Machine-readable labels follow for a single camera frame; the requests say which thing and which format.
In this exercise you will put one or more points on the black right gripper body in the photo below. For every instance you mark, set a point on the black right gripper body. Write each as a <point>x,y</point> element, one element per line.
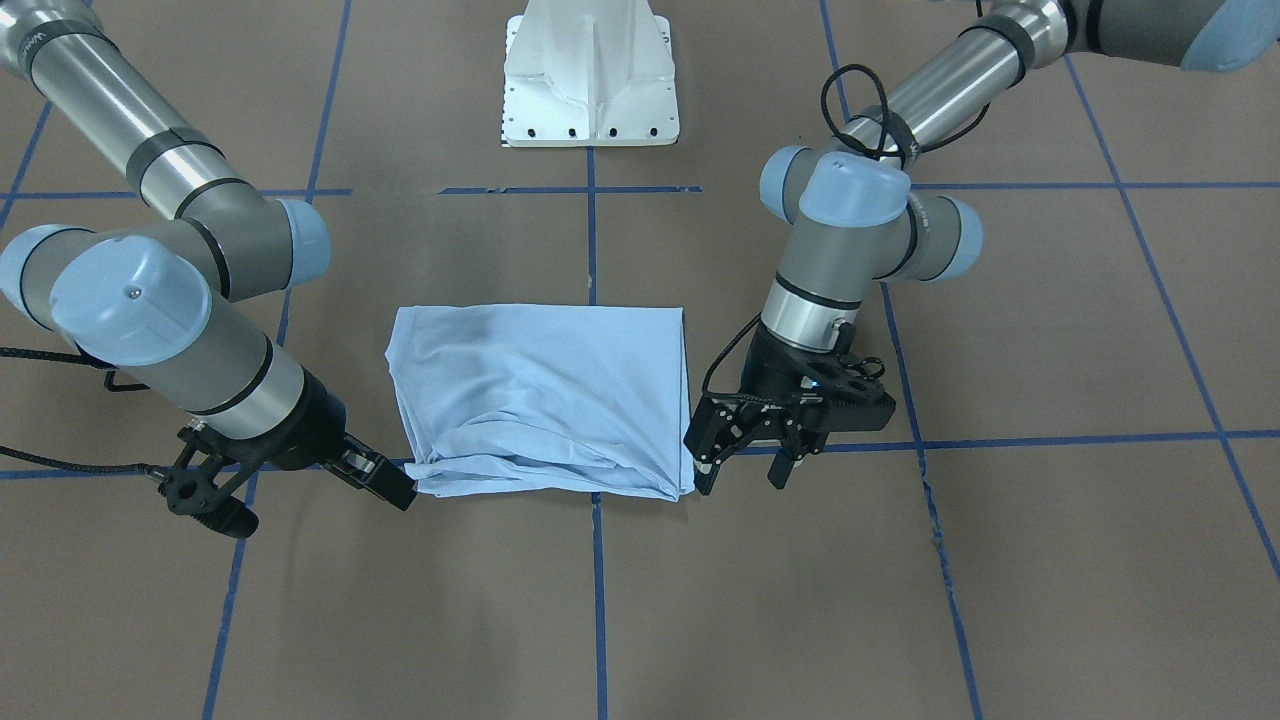
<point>312,428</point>

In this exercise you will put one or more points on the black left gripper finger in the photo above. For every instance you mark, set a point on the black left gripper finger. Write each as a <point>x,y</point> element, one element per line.
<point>796,442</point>
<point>719,429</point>

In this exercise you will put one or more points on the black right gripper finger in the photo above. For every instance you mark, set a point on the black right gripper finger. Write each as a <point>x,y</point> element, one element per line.
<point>364,468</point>

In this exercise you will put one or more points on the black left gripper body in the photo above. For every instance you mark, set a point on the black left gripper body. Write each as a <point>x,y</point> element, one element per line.
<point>768,372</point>

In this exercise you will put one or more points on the light blue t-shirt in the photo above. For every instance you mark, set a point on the light blue t-shirt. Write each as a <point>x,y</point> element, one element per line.
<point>507,398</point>

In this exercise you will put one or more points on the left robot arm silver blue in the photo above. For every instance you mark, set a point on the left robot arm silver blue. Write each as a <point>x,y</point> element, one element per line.
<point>855,219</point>

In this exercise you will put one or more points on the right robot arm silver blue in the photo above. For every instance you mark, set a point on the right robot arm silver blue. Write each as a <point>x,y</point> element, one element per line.
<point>159,302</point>

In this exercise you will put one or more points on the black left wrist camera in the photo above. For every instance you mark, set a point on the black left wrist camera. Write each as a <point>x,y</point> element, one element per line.
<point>851,395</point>

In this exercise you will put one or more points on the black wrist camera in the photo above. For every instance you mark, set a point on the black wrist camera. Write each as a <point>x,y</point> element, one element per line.
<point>202,482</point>
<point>851,395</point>

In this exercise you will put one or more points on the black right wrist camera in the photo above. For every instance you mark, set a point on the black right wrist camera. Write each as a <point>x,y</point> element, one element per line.
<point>202,482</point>

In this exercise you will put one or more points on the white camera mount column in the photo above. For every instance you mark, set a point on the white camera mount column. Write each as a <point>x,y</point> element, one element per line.
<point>589,73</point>

